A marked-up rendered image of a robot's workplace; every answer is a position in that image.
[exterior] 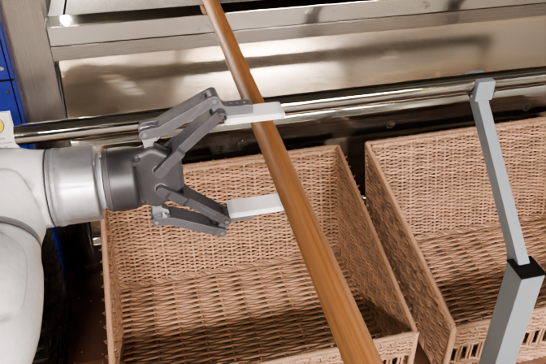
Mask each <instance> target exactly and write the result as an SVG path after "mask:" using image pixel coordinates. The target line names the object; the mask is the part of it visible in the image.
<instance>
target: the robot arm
mask: <svg viewBox="0 0 546 364"><path fill-rule="evenodd" d="M196 117H197V118H196ZM194 118H196V119H195V120H194V121H193V122H192V123H190V124H189V125H188V126H187V127H186V128H185V129H184V130H183V131H181V132H180V133H179V134H178V135H177V136H173V137H172V138H171V139H170V140H169V141H168V142H167V143H165V144H164V145H160V144H157V143H155V141H157V140H158V139H159V137H161V136H163V135H166V134H168V133H169V132H171V131H173V130H174V129H176V128H178V127H179V126H181V125H183V124H185V123H187V122H188V121H190V120H192V119H194ZM284 118H285V113H284V110H283V108H282V106H281V105H280V103H279V102H268V103H260V104H252V102H251V101H250V100H248V99H242V100H235V101H227V102H225V101H222V100H221V99H220V98H219V95H218V93H217V91H216V89H215V88H214V87H209V88H207V89H205V90H203V91H201V92H200V93H198V94H196V95H195V96H193V97H191V98H190V99H188V100H186V101H184V102H182V103H180V104H179V105H178V106H175V107H173V108H172V109H170V110H168V111H167V112H165V113H163V114H161V115H160V116H158V117H156V118H152V119H145V120H142V121H140V122H139V123H138V130H139V137H140V138H141V139H142V141H143V145H140V146H137V147H132V146H122V147H115V148H108V149H104V150H103V151H102V152H101V154H98V151H97V149H96V147H95V146H94V145H78V146H71V147H64V148H51V149H24V148H19V147H18V148H0V364H32V363H33V359H34V356H35V353H36V351H37V345H38V341H39V338H40V333H41V321H42V313H43V301H44V272H43V267H42V263H41V246H42V242H43V240H44V237H45V234H46V229H47V228H53V227H57V226H61V227H63V226H67V225H69V224H75V223H86V222H92V221H98V220H102V219H103V218H104V217H105V210H106V208H108V209H109V211H112V212H118V211H124V210H135V209H138V208H139V207H140V206H143V205H150V206H152V208H151V209H150V214H151V223H152V224H153V225H154V226H167V225H171V226H175V227H178V228H185V229H189V230H193V231H196V232H203V233H207V234H211V235H215V236H226V235H227V229H228V225H229V224H230V223H232V222H236V221H241V220H247V219H253V218H255V215H260V214H265V213H271V212H277V211H282V210H284V208H283V206H282V204H281V201H280V198H279V195H278V193H275V194H269V195H263V196H257V197H247V198H241V199H235V200H229V201H227V204H226V203H225V205H222V204H220V203H218V202H216V201H214V200H212V199H210V198H208V197H207V196H205V195H203V194H201V193H199V192H197V191H195V190H193V189H191V188H189V187H188V186H187V185H186V184H185V183H184V175H183V163H182V158H183V157H184V156H185V153H186V152H187V151H188V150H189V149H191V148H192V147H193V146H194V145H195V144H196V143H197V142H198V141H200V140H201V139H202V138H203V137H204V136H205V135H206V134H207V133H208V132H209V131H210V130H211V129H212V128H214V127H215V126H216V125H217V124H218V123H219V122H220V121H222V120H224V123H225V124H226V125H230V124H243V123H251V122H258V121H265V120H273V119H284ZM168 200H170V201H172V202H174V203H176V204H178V205H180V206H187V207H189V208H191V209H193V210H195V211H197V212H195V211H191V210H186V209H181V208H178V207H174V206H167V205H166V204H165V202H167V201H168ZM198 212H199V213H198Z"/></svg>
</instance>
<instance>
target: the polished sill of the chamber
mask: <svg viewBox="0 0 546 364"><path fill-rule="evenodd" d="M545 2H546V0H255V1H245V2H225V3H220V5H221V7H222V9H223V12H224V14H225V15H226V18H227V21H228V23H229V24H230V27H231V29H232V31H235V30H244V29H253V28H271V27H280V26H289V25H298V24H316V23H326V22H335V21H345V20H362V19H371V18H380V17H390V16H399V15H417V14H426V13H436V12H445V11H462V10H472V9H481V8H490V7H508V6H517V5H526V4H536V3H545ZM46 31H47V36H48V40H49V43H50V46H51V47H52V46H70V45H79V44H89V43H98V42H108V41H125V40H134V39H144V38H153V37H170V36H180V35H189V34H198V33H214V32H215V31H214V29H213V27H212V24H211V22H210V18H209V16H208V14H207V12H206V9H205V6H204V5H194V6H174V7H164V8H154V9H144V10H133V11H113V12H103V13H93V14H82V15H62V16H52V17H48V20H47V25H46Z"/></svg>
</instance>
